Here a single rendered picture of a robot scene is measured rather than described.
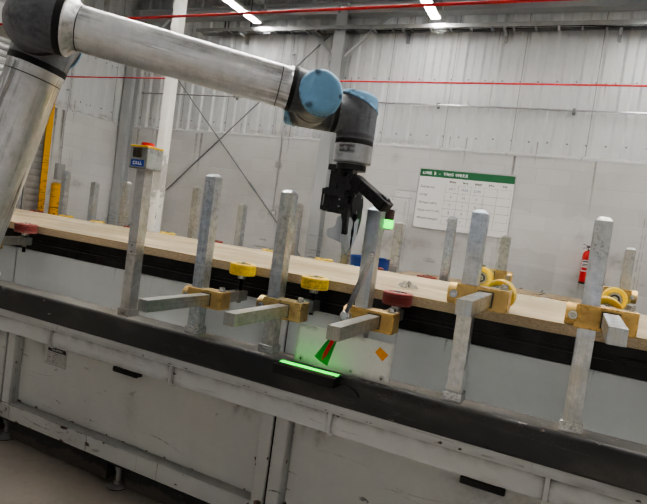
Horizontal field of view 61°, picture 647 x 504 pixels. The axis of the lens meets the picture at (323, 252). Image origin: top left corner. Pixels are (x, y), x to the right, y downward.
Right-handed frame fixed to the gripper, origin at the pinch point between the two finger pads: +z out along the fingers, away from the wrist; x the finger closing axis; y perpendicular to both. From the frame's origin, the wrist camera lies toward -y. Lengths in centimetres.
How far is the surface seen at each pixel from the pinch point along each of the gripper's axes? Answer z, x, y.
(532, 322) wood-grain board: 12, -26, -41
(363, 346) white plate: 23.0, -5.4, -5.3
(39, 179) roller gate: -13, -519, 791
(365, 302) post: 12.4, -6.1, -4.0
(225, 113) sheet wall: -178, -710, 569
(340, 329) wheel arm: 15.2, 18.6, -8.5
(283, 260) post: 5.7, -6.1, 20.3
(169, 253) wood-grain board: 12, -26, 76
